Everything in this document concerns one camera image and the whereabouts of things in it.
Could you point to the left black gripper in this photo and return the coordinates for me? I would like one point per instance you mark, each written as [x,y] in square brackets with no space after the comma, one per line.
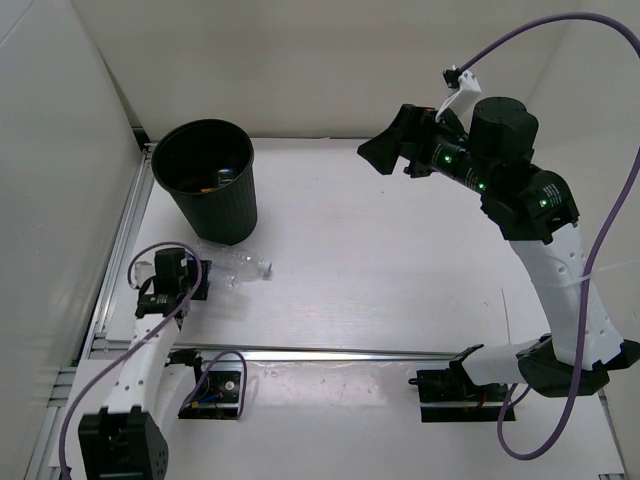
[203,285]

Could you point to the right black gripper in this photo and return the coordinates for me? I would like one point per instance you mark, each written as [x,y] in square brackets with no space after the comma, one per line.
[409,136]

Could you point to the clear unlabelled plastic bottle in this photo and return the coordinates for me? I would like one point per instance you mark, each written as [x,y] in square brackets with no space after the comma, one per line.
[235,263]

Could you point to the white label clear bottle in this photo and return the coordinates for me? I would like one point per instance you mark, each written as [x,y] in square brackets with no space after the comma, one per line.
[225,176]

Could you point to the blue label clear bottle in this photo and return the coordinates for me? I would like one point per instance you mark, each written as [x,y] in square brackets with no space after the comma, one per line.
[225,287]

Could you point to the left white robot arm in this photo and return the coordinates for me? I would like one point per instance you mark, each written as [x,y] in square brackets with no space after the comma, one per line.
[124,438]

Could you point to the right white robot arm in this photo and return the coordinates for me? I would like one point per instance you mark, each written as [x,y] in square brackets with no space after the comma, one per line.
[536,214]

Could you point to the black plastic bin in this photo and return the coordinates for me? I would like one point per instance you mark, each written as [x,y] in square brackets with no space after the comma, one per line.
[192,153]

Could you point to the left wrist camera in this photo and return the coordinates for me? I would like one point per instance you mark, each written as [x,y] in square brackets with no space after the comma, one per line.
[142,271]

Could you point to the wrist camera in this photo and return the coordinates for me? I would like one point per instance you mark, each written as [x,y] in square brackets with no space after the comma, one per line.
[142,271]
[464,91]

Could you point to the aluminium frame rail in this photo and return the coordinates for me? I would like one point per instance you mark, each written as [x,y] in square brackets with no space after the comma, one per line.
[272,354]

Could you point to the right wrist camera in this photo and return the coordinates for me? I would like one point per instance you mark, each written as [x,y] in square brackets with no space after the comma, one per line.
[464,91]

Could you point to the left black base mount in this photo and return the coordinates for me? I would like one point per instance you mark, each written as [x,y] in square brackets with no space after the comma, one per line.
[220,388]

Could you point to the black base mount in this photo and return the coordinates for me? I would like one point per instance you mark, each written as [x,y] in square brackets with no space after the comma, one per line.
[443,398]
[220,388]

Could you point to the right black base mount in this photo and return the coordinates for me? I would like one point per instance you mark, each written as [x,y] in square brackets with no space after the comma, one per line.
[443,398]

